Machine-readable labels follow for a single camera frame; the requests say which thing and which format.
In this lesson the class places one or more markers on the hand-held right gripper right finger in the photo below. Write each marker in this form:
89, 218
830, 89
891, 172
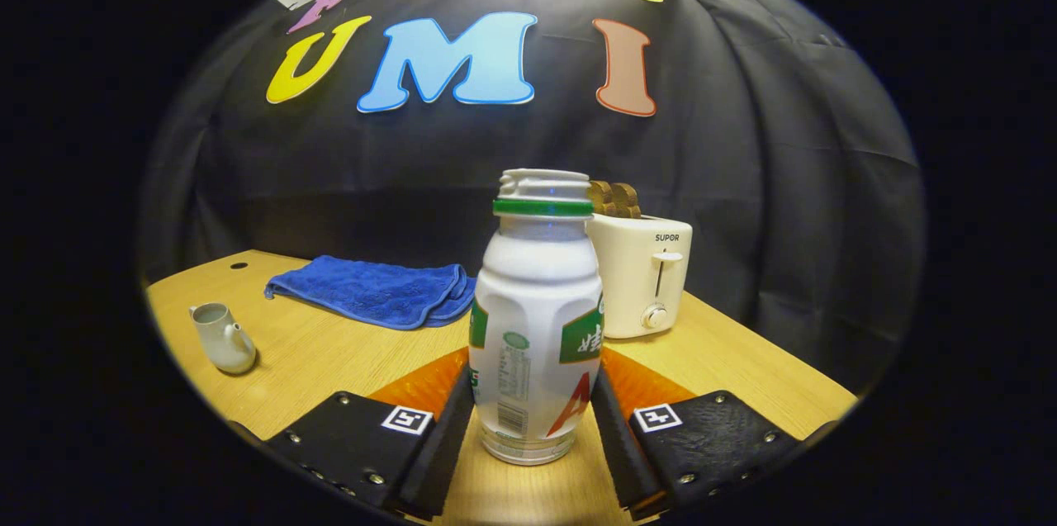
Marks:
615, 443

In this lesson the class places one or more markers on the white plastic water bottle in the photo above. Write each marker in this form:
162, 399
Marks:
533, 303

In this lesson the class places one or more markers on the blue folded towel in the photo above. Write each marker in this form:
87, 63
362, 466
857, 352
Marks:
372, 291

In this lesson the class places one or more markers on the black backdrop cloth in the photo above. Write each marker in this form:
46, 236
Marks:
743, 179

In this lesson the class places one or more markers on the brown bread slice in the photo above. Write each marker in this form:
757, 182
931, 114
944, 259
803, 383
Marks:
600, 197
628, 201

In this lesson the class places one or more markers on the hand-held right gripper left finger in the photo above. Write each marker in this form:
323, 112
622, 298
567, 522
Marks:
438, 443

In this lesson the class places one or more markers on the white ceramic teacup with spout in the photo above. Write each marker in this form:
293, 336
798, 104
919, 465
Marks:
223, 344

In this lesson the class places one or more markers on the cream toaster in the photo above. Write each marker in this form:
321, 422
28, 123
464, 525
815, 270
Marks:
636, 278

